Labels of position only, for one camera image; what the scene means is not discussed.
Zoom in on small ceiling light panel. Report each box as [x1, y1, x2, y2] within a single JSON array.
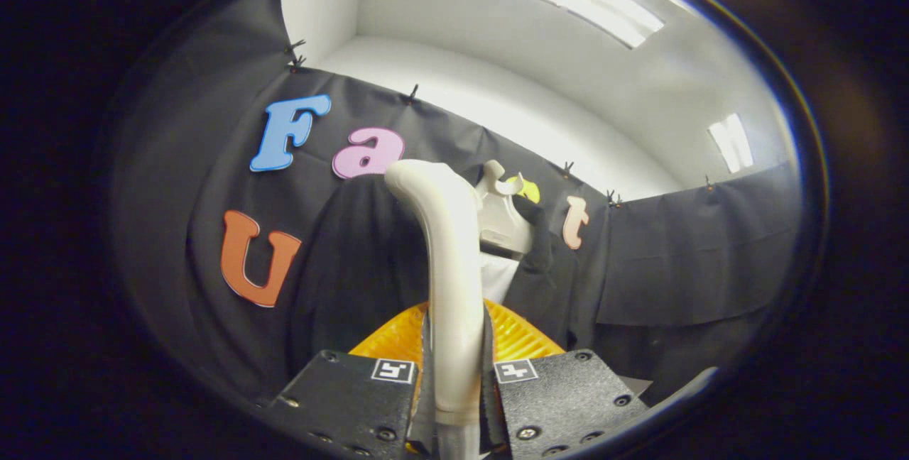
[[708, 114, 755, 175]]

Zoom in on black backdrop cloth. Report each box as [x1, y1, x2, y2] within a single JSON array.
[[110, 0, 803, 404]]

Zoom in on black suit jacket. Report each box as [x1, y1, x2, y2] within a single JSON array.
[[288, 162, 569, 376]]

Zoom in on row of black cloth clips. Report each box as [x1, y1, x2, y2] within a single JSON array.
[[284, 39, 714, 209]]

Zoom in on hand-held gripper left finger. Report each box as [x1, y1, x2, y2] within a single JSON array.
[[266, 302, 435, 459]]

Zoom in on white garment steamer wand with hose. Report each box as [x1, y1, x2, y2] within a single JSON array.
[[383, 159, 487, 460]]

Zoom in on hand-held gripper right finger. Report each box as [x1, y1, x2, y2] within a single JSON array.
[[483, 300, 651, 459]]

